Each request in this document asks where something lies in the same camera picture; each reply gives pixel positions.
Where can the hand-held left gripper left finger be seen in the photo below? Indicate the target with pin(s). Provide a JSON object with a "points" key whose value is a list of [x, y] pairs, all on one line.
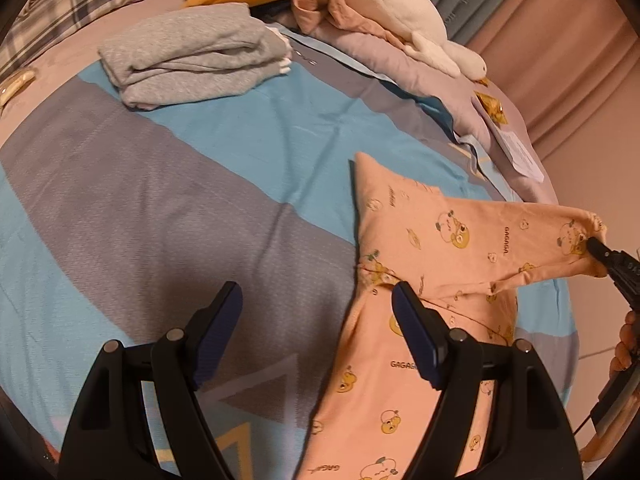
{"points": [[215, 330]]}

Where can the dusty pink cloth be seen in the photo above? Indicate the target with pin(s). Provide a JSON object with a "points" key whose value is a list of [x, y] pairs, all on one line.
{"points": [[320, 7]]}

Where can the small clear packet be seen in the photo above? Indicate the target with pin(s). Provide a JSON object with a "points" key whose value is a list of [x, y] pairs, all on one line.
{"points": [[17, 85]]}

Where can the white paper sheets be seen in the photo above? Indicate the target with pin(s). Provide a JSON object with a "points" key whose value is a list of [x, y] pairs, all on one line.
{"points": [[520, 152]]}

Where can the mauve duvet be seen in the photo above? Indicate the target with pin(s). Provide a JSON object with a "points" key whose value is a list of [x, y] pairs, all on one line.
{"points": [[440, 75]]}

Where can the pink printed baby romper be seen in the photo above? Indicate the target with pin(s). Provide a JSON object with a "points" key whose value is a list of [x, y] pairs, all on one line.
{"points": [[450, 240]]}

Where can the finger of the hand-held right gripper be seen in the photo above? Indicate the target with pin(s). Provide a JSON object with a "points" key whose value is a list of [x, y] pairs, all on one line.
{"points": [[605, 257]]}

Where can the gold snack packet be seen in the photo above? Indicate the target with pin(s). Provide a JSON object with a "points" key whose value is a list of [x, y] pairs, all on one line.
{"points": [[492, 106]]}

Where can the folded grey clothes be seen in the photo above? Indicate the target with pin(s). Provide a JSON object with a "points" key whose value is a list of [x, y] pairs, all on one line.
{"points": [[190, 45]]}

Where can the blue grey patterned blanket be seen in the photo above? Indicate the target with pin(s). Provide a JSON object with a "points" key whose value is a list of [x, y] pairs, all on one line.
{"points": [[175, 185]]}

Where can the pink curtain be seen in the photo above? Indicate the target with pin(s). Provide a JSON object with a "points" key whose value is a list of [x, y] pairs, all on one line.
{"points": [[565, 35]]}

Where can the mauve bed sheet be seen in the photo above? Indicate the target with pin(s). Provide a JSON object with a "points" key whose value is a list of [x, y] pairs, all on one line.
{"points": [[55, 60]]}

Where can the teal curtain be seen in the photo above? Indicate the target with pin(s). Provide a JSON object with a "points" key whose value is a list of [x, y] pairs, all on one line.
{"points": [[465, 0]]}

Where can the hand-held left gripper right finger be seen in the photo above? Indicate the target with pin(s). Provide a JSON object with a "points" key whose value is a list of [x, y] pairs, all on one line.
{"points": [[415, 335]]}

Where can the person's right hand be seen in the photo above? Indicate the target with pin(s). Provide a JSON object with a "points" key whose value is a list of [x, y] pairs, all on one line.
{"points": [[625, 345]]}

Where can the white goose plush toy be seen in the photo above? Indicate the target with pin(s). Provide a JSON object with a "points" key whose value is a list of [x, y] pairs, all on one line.
{"points": [[390, 5]]}

